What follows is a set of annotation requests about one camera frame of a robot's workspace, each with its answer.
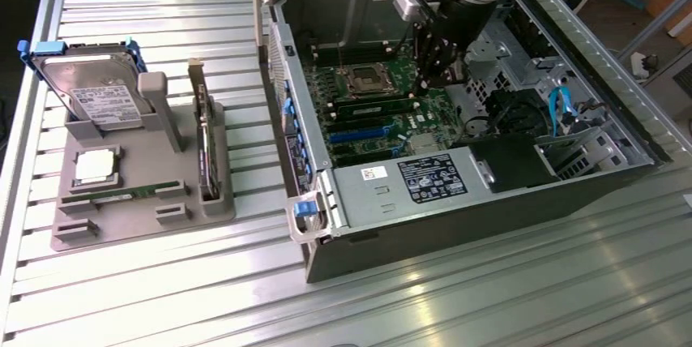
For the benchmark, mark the installed green RAM stick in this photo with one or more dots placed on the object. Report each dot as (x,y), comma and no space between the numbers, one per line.
(370,109)

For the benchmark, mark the black open PC case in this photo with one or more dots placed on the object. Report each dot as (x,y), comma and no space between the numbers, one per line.
(487,185)

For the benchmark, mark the black graphics card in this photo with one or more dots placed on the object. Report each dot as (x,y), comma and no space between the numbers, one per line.
(204,136)

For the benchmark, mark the CPU socket with metal frame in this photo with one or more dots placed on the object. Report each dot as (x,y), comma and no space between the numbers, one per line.
(366,78)

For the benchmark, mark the green motherboard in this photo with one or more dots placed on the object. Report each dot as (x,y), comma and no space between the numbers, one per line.
(379,120)

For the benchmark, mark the hard disk in blue carrier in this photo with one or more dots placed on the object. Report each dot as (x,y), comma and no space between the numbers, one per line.
(92,87)

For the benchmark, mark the silver CPU chip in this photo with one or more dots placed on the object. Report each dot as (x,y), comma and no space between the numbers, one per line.
(96,165)

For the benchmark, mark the grey parts rack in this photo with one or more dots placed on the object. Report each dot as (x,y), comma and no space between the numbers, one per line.
(135,185)

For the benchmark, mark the grey power supply unit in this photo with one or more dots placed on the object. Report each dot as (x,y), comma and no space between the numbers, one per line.
(403,187)

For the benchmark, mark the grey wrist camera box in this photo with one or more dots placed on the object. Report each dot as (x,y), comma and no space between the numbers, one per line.
(407,3)

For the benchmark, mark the blue case latch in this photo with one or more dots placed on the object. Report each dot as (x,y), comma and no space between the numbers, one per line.
(304,210)

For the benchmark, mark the blue expansion slot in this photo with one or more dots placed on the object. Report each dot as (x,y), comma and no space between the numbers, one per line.
(362,134)

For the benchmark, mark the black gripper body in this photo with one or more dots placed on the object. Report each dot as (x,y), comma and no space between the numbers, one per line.
(459,18)

